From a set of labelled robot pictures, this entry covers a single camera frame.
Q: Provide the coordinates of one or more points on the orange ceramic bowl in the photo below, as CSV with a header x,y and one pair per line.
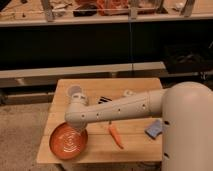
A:
x,y
66,143

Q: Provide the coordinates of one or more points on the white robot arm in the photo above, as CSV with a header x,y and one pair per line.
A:
x,y
186,110

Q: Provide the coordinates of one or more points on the black rectangular box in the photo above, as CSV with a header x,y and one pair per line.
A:
x,y
103,100

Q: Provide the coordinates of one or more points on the white tube bottle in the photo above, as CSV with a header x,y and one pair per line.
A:
x,y
128,93

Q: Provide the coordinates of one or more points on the translucent plastic cup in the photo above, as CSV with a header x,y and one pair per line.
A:
x,y
74,91

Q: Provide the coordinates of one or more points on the orange carrot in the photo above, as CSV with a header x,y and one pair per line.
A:
x,y
115,135

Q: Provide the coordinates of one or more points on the wooden table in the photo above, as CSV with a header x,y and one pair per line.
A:
x,y
101,147

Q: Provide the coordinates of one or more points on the blue sponge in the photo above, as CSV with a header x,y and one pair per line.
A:
x,y
154,129

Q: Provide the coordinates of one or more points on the long metal shelf beam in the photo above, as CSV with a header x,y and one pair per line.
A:
x,y
45,76

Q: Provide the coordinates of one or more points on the orange object on shelf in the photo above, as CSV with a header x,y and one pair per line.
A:
x,y
112,7

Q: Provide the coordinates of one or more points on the black bin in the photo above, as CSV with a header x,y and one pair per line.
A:
x,y
186,58

